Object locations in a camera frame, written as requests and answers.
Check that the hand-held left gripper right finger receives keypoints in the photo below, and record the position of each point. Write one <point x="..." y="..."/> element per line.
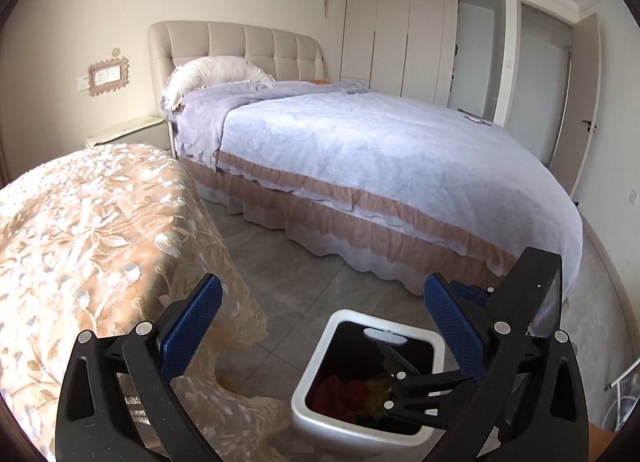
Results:
<point x="452" y="327"/>

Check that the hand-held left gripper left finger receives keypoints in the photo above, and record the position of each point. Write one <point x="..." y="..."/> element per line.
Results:
<point x="192" y="327"/>

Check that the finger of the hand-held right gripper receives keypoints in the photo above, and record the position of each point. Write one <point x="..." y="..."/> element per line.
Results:
<point x="472" y="292"/>
<point x="425" y="387"/>

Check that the white square trash bin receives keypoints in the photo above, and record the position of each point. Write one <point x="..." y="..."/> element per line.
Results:
<point x="312" y="367"/>

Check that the yellow crumpled wrapper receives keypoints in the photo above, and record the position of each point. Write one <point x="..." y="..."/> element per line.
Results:
<point x="375" y="387"/>

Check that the red crumpled wrapper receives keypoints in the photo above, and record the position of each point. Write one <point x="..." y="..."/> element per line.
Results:
<point x="337" y="389"/>

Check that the floral lace tablecloth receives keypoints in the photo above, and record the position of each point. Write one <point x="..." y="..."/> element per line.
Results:
<point x="75" y="242"/>

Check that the bed with lavender quilt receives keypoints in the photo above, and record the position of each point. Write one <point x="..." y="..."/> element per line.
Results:
<point x="375" y="152"/>

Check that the small flat item on bedspread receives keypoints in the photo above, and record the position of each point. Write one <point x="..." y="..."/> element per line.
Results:
<point x="476" y="118"/>

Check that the beige room door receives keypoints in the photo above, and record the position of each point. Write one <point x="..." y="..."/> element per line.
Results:
<point x="580" y="92"/>

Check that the cream nightstand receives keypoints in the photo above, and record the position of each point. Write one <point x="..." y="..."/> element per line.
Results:
<point x="130" y="129"/>

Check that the white ruffled pillow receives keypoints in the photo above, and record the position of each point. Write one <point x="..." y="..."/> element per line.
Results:
<point x="210" y="72"/>

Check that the orange cloth item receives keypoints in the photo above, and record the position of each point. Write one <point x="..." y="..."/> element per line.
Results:
<point x="320" y="81"/>

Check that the beige wardrobe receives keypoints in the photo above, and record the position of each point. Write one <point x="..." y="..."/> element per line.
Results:
<point x="395" y="32"/>

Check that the beige tufted headboard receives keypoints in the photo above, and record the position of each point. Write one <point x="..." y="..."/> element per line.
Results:
<point x="250" y="42"/>

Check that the framed wall switch panel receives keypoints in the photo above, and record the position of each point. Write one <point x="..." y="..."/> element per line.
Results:
<point x="107" y="74"/>

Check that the white wall socket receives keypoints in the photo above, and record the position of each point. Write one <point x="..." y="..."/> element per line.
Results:
<point x="83" y="82"/>

